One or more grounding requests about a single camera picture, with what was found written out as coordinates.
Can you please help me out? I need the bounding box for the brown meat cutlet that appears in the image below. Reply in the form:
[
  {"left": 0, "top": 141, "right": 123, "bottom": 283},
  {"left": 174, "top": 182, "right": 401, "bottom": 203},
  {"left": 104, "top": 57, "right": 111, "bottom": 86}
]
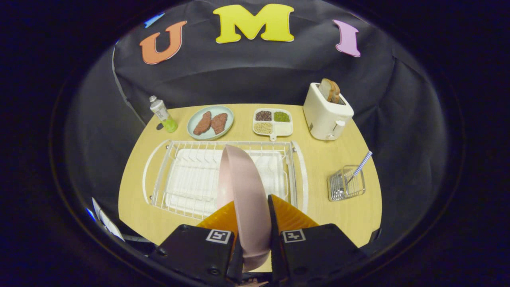
[
  {"left": 193, "top": 111, "right": 212, "bottom": 136},
  {"left": 210, "top": 113, "right": 228, "bottom": 135}
]

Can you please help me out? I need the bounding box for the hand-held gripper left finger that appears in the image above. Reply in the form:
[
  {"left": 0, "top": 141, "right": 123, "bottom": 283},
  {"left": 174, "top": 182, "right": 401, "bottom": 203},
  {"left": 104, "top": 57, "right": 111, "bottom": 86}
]
[{"left": 148, "top": 201, "right": 244, "bottom": 287}]

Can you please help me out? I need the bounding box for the pink plate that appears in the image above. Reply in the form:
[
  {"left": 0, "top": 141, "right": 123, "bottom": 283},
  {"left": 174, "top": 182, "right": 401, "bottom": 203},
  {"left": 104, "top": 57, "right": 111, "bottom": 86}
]
[{"left": 216, "top": 144, "right": 273, "bottom": 272}]

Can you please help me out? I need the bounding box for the light green plate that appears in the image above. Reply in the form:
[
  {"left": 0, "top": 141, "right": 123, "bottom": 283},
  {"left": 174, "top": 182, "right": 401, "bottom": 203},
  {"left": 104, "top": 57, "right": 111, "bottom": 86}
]
[{"left": 187, "top": 106, "right": 235, "bottom": 141}]

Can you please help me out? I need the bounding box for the clear bottle with green liquid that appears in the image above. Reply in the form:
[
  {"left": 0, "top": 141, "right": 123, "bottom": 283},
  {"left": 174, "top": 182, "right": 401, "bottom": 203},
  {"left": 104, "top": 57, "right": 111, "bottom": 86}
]
[{"left": 149, "top": 95, "right": 179, "bottom": 134}]

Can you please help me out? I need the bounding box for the white wire dish rack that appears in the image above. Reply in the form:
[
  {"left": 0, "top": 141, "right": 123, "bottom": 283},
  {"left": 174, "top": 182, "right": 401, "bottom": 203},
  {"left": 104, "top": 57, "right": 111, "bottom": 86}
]
[{"left": 142, "top": 140, "right": 309, "bottom": 221}]

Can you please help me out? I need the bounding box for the white toaster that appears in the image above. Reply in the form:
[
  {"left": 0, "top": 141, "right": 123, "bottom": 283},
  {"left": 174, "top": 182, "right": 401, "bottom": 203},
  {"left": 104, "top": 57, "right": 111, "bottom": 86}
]
[{"left": 303, "top": 82, "right": 354, "bottom": 141}]

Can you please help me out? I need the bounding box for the white divided tray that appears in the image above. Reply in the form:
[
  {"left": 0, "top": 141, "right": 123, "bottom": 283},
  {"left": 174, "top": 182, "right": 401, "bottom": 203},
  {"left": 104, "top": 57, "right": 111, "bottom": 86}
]
[{"left": 253, "top": 108, "right": 294, "bottom": 142}]

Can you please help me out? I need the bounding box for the blue checked handle spoon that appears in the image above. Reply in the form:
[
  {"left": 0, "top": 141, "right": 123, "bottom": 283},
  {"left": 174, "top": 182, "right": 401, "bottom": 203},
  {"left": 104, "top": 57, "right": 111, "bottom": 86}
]
[{"left": 339, "top": 151, "right": 373, "bottom": 200}]

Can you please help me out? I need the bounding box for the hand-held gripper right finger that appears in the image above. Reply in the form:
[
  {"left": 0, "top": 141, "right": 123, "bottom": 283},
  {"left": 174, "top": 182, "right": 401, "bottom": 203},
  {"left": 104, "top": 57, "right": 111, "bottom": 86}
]
[{"left": 267, "top": 194, "right": 368, "bottom": 287}]

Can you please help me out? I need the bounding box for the silver wire basket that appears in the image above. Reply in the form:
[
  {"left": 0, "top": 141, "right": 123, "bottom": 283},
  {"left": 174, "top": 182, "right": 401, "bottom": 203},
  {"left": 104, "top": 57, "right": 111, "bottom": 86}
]
[{"left": 327, "top": 165, "right": 366, "bottom": 202}]

